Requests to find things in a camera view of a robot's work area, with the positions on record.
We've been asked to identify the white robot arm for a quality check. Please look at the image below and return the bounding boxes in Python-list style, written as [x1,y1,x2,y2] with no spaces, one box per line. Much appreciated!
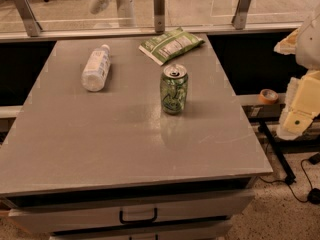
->
[274,5,320,140]

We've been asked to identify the clear plastic water bottle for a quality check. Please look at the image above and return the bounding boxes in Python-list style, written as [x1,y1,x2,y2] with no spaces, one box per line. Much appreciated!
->
[81,44,111,92]

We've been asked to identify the grey drawer cabinet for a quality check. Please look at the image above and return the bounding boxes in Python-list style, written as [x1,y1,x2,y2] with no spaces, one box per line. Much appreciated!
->
[0,37,272,240]

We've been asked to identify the black drawer handle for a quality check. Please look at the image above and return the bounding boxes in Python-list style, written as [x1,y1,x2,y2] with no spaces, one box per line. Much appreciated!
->
[119,208,158,225]

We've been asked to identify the roll of tan tape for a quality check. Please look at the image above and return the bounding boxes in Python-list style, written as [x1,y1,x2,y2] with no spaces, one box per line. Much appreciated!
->
[259,89,279,105]

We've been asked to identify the black metal table leg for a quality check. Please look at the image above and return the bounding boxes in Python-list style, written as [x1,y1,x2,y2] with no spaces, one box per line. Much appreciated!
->
[258,120,296,185]

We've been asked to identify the white and yellow gripper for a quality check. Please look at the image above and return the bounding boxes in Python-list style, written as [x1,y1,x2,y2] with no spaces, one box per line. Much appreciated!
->
[276,70,320,140]

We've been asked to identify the middle metal railing bracket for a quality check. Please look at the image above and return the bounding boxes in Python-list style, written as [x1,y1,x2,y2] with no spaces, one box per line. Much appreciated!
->
[153,0,165,33]

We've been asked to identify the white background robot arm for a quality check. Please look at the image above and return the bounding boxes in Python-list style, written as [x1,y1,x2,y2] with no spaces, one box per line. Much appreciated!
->
[89,0,136,28]

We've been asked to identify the green chip bag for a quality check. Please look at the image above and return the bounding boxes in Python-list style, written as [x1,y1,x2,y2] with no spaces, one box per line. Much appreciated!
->
[139,27,204,66]

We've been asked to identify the black floor cable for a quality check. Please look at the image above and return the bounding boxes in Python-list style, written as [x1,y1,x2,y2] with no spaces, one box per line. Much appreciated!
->
[258,158,320,205]

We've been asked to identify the right metal railing bracket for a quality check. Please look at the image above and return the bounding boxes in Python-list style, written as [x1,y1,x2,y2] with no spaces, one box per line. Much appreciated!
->
[231,0,252,30]

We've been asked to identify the metal railing bracket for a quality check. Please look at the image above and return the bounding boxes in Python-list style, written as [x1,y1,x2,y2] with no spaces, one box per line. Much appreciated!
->
[231,0,252,30]
[153,0,165,33]
[13,0,42,37]

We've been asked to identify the left metal railing bracket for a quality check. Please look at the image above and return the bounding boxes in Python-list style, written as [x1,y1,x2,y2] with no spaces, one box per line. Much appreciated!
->
[13,0,42,37]

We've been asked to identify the green soda can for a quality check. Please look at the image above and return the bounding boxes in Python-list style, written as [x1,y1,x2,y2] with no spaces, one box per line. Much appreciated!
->
[160,64,188,115]

